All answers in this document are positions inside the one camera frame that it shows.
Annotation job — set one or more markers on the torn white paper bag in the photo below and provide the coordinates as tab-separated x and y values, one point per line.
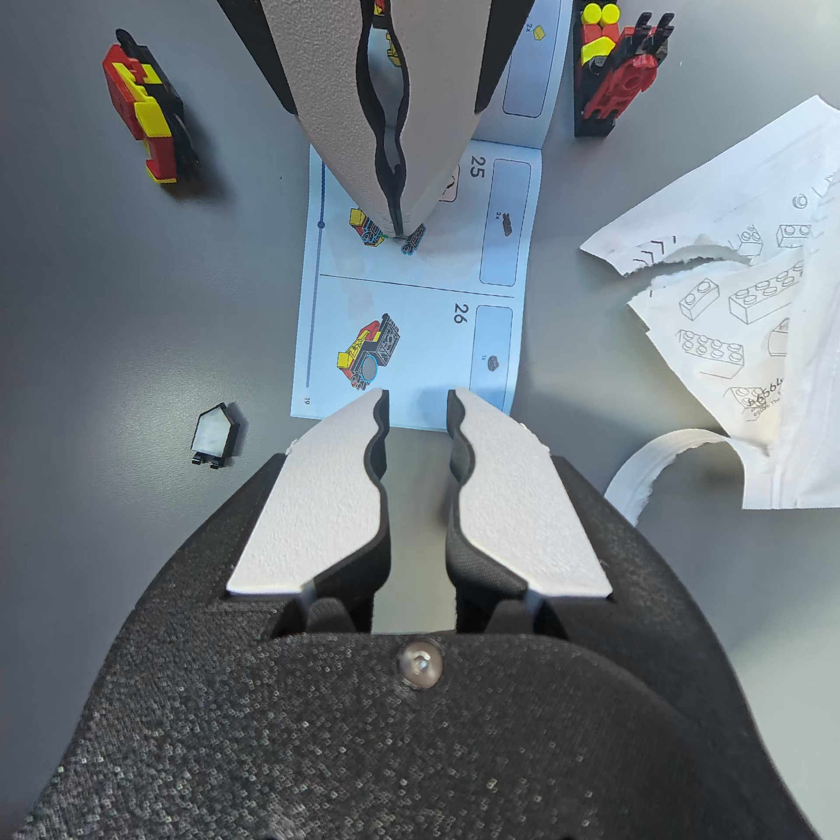
787	367

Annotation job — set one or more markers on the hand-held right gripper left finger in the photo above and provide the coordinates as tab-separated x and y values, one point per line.
312	512

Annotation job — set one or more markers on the small black brick piece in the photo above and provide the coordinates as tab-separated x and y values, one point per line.
213	436

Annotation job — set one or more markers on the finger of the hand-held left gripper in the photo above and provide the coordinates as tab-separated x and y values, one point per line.
446	79
321	72

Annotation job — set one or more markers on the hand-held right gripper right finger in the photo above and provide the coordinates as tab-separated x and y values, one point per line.
525	512

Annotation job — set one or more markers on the red yellow black brick assembly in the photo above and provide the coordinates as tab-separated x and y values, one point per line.
141	105

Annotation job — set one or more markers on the light blue instruction booklet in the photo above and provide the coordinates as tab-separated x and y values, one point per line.
426	289

